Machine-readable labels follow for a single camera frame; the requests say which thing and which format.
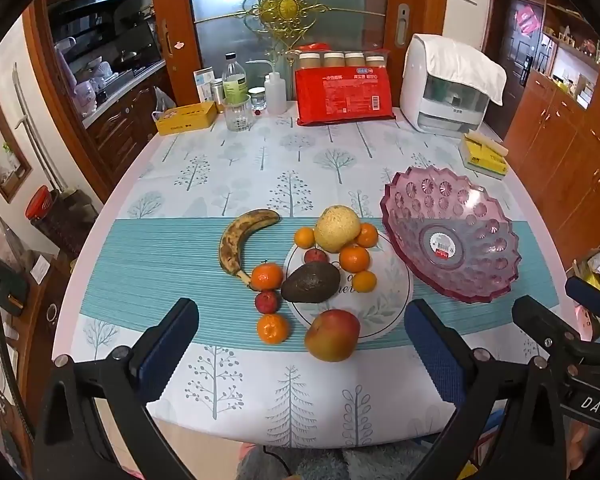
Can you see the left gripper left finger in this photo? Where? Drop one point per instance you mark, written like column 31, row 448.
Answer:
column 71, row 442

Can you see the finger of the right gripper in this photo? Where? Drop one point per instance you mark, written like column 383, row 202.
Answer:
column 583, row 293
column 543, row 326

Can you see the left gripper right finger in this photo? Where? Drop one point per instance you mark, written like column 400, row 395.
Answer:
column 530, row 441

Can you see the pink glass fruit bowl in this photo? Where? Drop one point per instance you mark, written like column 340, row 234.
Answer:
column 451, row 234

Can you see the small yellow-orange mandarin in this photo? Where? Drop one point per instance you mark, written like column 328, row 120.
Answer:
column 364, row 281

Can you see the red yellow apple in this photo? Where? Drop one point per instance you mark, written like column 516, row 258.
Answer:
column 333, row 335

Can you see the large orange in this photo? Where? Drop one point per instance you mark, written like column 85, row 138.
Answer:
column 354, row 259

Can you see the yellow speckled pear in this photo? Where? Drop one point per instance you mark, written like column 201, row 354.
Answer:
column 338, row 226

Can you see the mandarin orange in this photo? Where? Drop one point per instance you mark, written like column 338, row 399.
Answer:
column 273, row 328

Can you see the dark green avocado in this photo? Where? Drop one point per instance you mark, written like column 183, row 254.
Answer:
column 311, row 283

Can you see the small red fruit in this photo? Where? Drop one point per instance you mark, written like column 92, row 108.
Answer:
column 315, row 255
column 267, row 302

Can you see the small red fruit front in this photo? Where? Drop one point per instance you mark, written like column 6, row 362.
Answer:
column 267, row 302

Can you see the spotted ripe banana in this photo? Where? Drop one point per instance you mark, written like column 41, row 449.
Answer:
column 234, row 238

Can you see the round printed white placemat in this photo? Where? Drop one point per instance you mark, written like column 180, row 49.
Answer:
column 378, row 311

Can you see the yellow tissue pack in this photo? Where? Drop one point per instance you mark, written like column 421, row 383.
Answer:
column 479, row 157

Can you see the teal striped placemat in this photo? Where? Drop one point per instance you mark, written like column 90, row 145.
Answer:
column 146, row 265

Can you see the red bucket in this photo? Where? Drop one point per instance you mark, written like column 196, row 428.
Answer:
column 40, row 203

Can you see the white countertop appliance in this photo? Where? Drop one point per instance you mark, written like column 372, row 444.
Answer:
column 437, row 106

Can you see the white cloth on appliance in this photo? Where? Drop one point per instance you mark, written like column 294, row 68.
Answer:
column 460, row 63

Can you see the red paper cup package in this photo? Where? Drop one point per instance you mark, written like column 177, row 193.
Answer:
column 330, row 95

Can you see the yellow flat box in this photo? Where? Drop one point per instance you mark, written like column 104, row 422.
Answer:
column 187, row 118

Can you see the white squeeze bottle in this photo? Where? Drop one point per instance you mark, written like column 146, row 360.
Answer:
column 275, row 88

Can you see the small glass jar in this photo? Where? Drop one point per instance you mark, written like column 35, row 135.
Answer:
column 257, row 98

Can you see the clear glass tumbler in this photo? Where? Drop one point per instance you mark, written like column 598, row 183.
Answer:
column 238, row 115

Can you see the small white carton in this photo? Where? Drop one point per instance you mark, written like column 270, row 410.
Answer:
column 203, row 80

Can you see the clear bottle green label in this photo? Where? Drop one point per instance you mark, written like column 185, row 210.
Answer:
column 234, row 80

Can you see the gold ornament door decoration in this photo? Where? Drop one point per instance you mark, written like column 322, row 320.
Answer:
column 286, row 25

